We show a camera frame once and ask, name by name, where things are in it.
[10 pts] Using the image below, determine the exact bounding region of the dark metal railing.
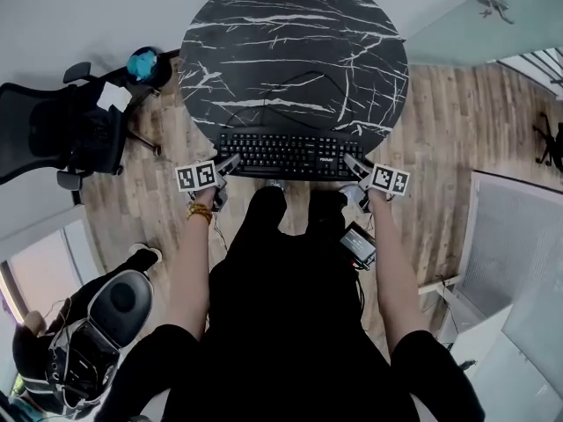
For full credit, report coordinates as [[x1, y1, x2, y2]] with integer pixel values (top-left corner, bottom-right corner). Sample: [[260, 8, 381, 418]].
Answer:
[[496, 47, 563, 89]]

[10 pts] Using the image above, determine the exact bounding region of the white perforated cabinet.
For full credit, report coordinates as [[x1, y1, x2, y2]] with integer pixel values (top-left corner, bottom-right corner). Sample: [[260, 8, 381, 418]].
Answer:
[[456, 169, 563, 325]]

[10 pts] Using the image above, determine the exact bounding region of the yellow beaded bracelet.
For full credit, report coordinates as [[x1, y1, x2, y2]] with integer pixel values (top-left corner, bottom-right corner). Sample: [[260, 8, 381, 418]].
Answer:
[[186, 201, 214, 225]]

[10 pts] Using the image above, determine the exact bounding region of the person's right forearm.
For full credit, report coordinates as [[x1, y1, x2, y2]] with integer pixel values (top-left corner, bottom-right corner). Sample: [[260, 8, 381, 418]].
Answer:
[[366, 189, 432, 356]]

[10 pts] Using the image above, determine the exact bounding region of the black trash bin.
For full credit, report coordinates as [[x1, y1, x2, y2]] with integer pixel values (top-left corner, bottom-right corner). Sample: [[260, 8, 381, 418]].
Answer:
[[125, 46, 174, 93]]

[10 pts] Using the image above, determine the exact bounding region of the grey and black backpack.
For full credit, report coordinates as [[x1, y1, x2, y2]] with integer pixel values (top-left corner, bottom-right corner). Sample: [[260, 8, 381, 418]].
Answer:
[[47, 267, 155, 409]]

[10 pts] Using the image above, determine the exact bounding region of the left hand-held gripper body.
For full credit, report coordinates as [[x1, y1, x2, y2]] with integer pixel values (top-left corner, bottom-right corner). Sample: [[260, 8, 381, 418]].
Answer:
[[174, 159, 230, 213]]

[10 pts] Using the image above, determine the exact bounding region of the black screen device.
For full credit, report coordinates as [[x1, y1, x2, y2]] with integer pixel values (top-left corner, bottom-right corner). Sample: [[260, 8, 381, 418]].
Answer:
[[339, 221, 378, 273]]

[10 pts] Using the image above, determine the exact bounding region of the black keyboard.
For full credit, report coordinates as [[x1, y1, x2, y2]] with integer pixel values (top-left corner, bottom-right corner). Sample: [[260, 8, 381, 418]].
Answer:
[[216, 126, 367, 182]]

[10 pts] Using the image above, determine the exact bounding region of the person's left forearm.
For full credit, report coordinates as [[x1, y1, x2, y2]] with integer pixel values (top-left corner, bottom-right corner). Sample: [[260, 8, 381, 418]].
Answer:
[[166, 190, 217, 338]]

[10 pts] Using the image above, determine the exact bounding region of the black star-base office chair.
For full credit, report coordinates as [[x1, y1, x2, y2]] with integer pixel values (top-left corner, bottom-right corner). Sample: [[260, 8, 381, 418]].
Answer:
[[532, 112, 563, 167]]

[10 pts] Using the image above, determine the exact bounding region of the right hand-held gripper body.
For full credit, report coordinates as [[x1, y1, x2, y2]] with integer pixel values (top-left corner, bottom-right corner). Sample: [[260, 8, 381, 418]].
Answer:
[[340, 163, 412, 213]]

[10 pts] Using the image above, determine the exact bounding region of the black garment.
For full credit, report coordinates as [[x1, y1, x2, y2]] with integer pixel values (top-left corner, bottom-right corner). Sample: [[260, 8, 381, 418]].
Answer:
[[69, 103, 128, 171]]

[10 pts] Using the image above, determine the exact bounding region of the crumpled blue plastic bag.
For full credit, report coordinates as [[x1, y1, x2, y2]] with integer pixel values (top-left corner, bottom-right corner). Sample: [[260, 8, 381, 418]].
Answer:
[[127, 47, 158, 81]]

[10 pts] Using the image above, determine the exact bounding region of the white paper sheet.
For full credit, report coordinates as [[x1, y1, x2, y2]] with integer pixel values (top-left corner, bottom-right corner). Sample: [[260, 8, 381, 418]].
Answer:
[[95, 81, 134, 113]]

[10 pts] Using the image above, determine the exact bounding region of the frosted glass door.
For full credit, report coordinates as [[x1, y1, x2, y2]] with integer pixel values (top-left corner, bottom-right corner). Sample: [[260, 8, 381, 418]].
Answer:
[[404, 0, 563, 68]]

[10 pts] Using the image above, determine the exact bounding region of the black mesh office chair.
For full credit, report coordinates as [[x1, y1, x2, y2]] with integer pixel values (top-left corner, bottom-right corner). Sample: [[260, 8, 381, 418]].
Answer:
[[0, 61, 163, 192]]

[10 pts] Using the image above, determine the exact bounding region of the metal door handle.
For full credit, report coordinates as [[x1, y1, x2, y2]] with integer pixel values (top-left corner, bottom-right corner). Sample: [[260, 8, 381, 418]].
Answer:
[[472, 0, 516, 26]]

